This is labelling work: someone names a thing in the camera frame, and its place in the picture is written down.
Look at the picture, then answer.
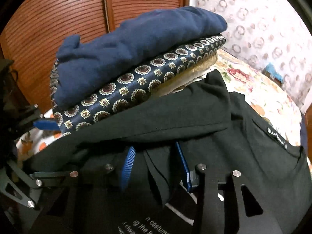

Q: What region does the black printed t-shirt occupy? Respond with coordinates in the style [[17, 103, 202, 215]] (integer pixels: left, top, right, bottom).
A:
[[29, 71, 311, 233]]

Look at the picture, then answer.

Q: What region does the orange print bed sheet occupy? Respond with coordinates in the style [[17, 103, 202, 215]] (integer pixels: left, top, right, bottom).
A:
[[16, 109, 63, 161]]

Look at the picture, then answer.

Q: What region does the dark patterned folded garment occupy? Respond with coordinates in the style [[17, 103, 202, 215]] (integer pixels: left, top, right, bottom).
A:
[[52, 34, 226, 135]]

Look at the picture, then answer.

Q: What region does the floral blanket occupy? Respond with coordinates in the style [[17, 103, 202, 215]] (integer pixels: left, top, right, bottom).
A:
[[211, 49, 302, 146]]

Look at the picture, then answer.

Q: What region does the navy blue folded garment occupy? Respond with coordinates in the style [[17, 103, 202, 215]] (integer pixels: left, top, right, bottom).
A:
[[51, 6, 227, 109]]

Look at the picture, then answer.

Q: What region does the box with blue cloth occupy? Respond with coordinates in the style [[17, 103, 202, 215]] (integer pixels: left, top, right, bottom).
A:
[[262, 63, 284, 87]]

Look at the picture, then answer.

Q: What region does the mustard yellow folded garment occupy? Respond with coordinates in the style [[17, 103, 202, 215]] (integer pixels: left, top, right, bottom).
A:
[[151, 51, 218, 98]]

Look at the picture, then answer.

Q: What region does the pink circle pattern curtain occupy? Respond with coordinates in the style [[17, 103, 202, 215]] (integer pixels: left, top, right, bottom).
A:
[[196, 0, 311, 113]]

